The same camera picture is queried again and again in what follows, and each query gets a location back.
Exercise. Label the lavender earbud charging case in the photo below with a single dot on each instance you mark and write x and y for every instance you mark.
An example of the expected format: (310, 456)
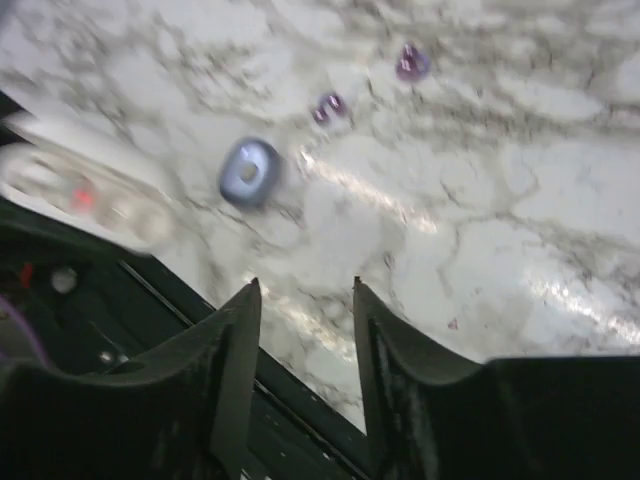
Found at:
(250, 173)

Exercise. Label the purple earbud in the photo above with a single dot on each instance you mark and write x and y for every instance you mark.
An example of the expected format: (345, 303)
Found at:
(329, 106)
(412, 65)

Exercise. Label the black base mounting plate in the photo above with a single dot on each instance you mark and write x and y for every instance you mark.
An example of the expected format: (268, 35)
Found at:
(75, 305)

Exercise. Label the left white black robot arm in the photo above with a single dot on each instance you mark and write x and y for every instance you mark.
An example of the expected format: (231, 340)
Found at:
(87, 180)

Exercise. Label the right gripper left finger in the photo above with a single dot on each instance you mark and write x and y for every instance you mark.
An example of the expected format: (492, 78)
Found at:
(179, 411)

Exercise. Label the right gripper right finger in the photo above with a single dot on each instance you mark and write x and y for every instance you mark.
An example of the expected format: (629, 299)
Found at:
(433, 414)

